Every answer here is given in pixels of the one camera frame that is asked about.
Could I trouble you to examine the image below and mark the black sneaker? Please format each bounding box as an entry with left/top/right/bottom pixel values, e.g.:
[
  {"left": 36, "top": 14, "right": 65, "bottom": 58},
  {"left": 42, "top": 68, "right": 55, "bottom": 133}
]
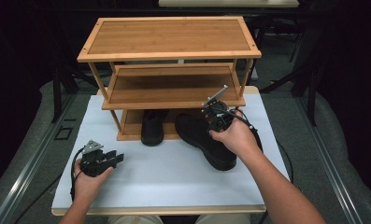
[
  {"left": 140, "top": 109, "right": 170, "bottom": 147},
  {"left": 174, "top": 112, "right": 238, "bottom": 172}
]

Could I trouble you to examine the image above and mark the person's right hand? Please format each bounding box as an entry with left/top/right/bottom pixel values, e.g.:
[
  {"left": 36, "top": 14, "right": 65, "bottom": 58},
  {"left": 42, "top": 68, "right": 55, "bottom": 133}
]
[{"left": 208, "top": 110, "right": 262, "bottom": 161}]

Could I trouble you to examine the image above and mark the black floor socket frame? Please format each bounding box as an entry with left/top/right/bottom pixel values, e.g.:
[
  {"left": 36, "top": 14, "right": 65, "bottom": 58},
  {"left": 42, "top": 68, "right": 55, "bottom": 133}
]
[{"left": 53, "top": 125, "right": 75, "bottom": 141}]

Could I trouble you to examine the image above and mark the metal floor rail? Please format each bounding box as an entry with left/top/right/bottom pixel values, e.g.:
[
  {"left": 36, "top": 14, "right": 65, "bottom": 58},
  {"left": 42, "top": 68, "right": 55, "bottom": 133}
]
[
  {"left": 294, "top": 95, "right": 365, "bottom": 224},
  {"left": 0, "top": 92, "right": 78, "bottom": 224}
]

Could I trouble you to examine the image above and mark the black metal stand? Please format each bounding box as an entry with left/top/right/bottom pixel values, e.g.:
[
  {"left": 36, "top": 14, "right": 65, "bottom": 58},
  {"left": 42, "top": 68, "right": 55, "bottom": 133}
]
[
  {"left": 260, "top": 59, "right": 319, "bottom": 127},
  {"left": 50, "top": 60, "right": 97, "bottom": 124}
]

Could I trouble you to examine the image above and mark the person's left hand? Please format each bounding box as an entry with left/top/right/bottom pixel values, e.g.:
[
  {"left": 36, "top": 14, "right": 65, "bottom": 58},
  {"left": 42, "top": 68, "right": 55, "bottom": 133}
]
[{"left": 72, "top": 158, "right": 115, "bottom": 204}]

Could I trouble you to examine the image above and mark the white table mat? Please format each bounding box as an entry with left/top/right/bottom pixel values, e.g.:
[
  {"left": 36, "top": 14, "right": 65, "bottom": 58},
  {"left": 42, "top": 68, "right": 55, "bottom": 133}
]
[{"left": 51, "top": 92, "right": 291, "bottom": 209}]

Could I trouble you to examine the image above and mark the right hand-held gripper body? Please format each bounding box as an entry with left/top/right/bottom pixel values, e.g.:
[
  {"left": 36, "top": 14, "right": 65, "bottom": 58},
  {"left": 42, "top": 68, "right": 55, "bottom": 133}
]
[{"left": 201, "top": 85, "right": 235, "bottom": 133}]

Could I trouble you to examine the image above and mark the small wooden table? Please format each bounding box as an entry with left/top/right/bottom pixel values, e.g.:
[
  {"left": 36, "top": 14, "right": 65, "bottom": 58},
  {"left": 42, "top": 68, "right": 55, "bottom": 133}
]
[{"left": 50, "top": 86, "right": 291, "bottom": 217}]

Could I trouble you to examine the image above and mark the person's left leg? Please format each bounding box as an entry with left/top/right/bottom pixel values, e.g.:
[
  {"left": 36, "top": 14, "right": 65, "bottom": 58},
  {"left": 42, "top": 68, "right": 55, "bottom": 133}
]
[{"left": 107, "top": 215, "right": 164, "bottom": 224}]

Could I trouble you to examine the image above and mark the wooden three-tier shoe rack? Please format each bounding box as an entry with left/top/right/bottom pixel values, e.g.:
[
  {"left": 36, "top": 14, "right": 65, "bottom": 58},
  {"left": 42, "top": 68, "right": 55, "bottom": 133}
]
[{"left": 77, "top": 16, "right": 263, "bottom": 142}]

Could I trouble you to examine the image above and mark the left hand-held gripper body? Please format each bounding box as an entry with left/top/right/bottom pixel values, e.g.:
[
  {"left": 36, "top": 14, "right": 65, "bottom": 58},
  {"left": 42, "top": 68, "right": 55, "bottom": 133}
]
[{"left": 79, "top": 139, "right": 112, "bottom": 178}]

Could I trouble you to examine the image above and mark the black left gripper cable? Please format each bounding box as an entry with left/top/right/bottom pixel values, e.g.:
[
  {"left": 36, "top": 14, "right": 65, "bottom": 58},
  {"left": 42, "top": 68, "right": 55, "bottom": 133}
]
[{"left": 14, "top": 147, "right": 85, "bottom": 224}]

